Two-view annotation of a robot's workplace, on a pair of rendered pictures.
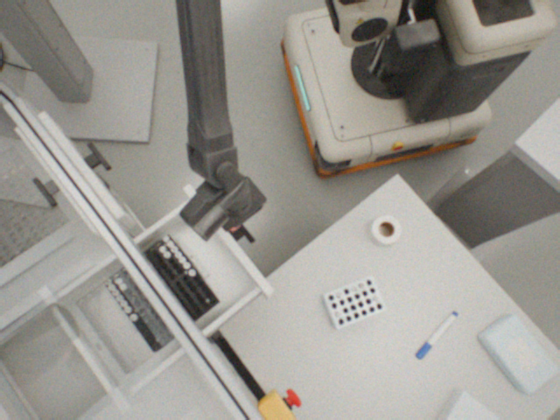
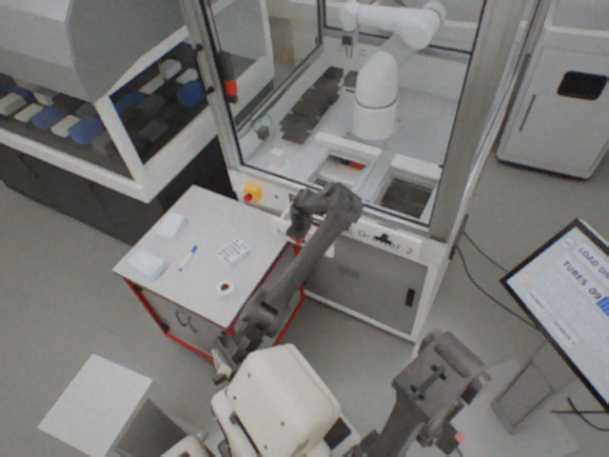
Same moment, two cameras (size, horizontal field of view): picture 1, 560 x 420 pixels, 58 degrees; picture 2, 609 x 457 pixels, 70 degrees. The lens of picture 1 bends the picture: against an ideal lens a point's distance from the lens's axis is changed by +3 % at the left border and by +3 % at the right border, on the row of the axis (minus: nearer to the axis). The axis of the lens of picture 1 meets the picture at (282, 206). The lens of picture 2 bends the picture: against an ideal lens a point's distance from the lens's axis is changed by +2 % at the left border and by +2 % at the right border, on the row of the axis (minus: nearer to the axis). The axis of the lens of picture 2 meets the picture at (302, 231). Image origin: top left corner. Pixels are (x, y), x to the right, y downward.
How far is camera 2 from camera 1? 1.32 m
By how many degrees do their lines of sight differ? 54
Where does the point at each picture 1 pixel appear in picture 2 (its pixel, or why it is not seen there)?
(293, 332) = (258, 233)
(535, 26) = not seen: outside the picture
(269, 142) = not seen: hidden behind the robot
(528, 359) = (143, 259)
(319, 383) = (240, 222)
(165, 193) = (393, 365)
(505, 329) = (154, 267)
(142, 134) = not seen: hidden behind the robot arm
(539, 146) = (135, 384)
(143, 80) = (467, 445)
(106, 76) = (496, 433)
